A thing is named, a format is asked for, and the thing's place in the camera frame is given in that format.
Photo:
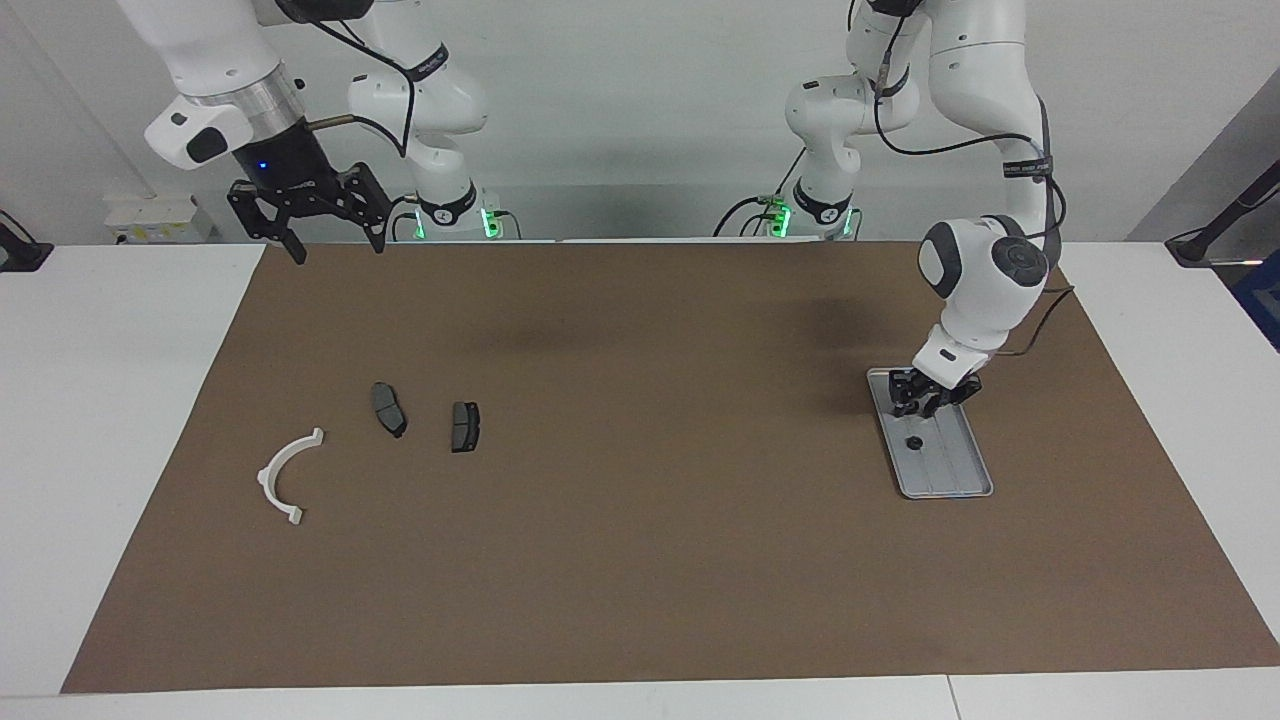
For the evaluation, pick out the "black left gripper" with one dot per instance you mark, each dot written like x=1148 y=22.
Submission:
x=950 y=388

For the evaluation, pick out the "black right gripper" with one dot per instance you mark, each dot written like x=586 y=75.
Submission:
x=285 y=160

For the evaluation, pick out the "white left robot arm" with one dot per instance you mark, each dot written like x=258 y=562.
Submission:
x=985 y=270

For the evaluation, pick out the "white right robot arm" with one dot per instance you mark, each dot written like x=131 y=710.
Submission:
x=200 y=40

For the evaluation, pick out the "silver metal tray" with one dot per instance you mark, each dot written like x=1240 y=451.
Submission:
x=950 y=470

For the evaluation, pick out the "white power box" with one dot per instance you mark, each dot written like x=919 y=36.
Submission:
x=160 y=218

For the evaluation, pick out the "curved dark brake pad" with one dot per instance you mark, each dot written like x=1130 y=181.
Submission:
x=388 y=408

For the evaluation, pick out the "rectangular dark brake pad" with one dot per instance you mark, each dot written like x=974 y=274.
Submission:
x=465 y=427

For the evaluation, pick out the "brown table mat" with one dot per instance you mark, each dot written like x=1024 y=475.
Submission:
x=640 y=550

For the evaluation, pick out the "blue bin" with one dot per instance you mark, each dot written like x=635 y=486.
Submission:
x=1262 y=300

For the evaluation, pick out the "white curved plastic bracket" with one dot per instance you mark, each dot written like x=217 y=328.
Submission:
x=270 y=480

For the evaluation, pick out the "black camera stand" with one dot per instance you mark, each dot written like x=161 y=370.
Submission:
x=1200 y=250

